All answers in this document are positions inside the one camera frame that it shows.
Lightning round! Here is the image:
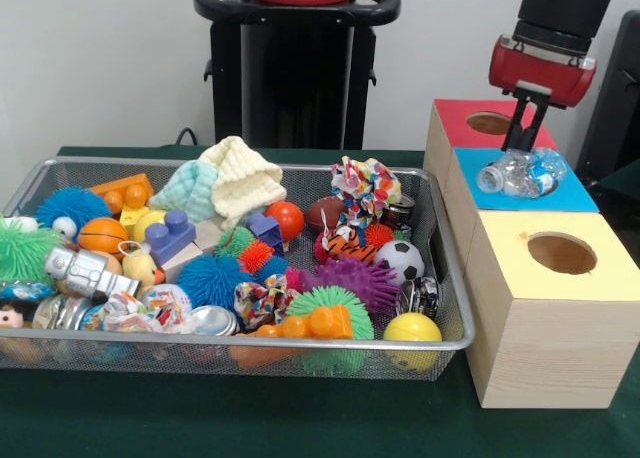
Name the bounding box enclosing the silver toy robot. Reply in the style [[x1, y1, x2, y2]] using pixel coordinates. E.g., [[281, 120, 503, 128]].
[[42, 245, 144, 302]]

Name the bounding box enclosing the clear mesh bin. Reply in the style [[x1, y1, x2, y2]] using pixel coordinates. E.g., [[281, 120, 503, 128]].
[[0, 156, 476, 383]]

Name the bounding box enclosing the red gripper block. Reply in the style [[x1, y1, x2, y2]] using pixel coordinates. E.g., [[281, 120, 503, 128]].
[[488, 33, 598, 152]]

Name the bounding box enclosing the green spiky ball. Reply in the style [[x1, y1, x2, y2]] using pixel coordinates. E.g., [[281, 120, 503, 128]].
[[287, 285, 376, 342]]

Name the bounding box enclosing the blue spiky ball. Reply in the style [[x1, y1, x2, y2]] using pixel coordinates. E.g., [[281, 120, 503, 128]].
[[176, 254, 254, 310]]

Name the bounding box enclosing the black flat panel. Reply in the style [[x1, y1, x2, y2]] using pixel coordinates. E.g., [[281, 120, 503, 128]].
[[574, 10, 640, 182]]

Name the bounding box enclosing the purple spiky ball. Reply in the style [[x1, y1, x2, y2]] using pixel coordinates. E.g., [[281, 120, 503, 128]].
[[298, 256, 401, 320]]

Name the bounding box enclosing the wooden box with three holes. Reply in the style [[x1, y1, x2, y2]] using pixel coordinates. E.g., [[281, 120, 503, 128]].
[[422, 97, 640, 410]]

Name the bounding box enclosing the yellow ball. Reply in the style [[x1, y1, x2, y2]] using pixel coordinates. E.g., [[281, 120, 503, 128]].
[[383, 312, 444, 373]]

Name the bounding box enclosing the orange toy block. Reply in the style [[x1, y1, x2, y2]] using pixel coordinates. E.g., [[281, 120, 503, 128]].
[[238, 305, 355, 340]]

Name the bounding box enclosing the small basketball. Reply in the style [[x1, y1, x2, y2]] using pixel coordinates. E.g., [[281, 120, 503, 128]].
[[77, 216, 131, 253]]

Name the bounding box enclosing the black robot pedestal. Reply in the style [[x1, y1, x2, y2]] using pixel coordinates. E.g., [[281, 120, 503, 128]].
[[193, 0, 401, 152]]

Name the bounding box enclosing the dark green tablecloth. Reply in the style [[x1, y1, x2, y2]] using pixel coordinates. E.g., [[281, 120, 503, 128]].
[[0, 145, 640, 458], [597, 158, 640, 217]]

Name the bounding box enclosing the cream knitted cloth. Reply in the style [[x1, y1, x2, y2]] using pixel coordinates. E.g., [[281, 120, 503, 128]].
[[197, 135, 287, 230]]

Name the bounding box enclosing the small soccer ball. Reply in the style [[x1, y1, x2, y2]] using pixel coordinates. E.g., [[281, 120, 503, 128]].
[[373, 240, 426, 285]]

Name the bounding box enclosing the colourful patterned cloth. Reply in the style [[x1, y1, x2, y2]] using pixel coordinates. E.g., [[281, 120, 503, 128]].
[[329, 156, 404, 227]]

